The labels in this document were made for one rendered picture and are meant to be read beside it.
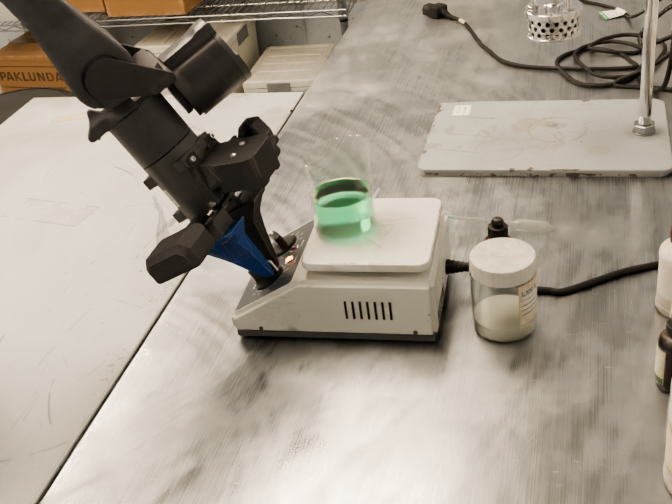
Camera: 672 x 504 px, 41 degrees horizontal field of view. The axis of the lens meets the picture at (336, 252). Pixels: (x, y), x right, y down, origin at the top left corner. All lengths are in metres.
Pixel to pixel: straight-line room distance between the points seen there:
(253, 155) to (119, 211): 0.42
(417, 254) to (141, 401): 0.29
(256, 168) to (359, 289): 0.14
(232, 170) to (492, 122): 0.52
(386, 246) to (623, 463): 0.28
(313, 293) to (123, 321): 0.23
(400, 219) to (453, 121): 0.39
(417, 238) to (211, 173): 0.20
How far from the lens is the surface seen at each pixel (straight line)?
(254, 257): 0.85
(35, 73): 3.48
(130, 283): 1.02
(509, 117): 1.24
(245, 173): 0.79
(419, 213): 0.88
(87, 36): 0.77
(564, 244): 0.98
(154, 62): 0.80
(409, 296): 0.82
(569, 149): 1.15
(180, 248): 0.77
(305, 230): 0.93
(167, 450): 0.80
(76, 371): 0.92
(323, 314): 0.85
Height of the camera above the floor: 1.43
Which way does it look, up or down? 32 degrees down
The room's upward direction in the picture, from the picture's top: 9 degrees counter-clockwise
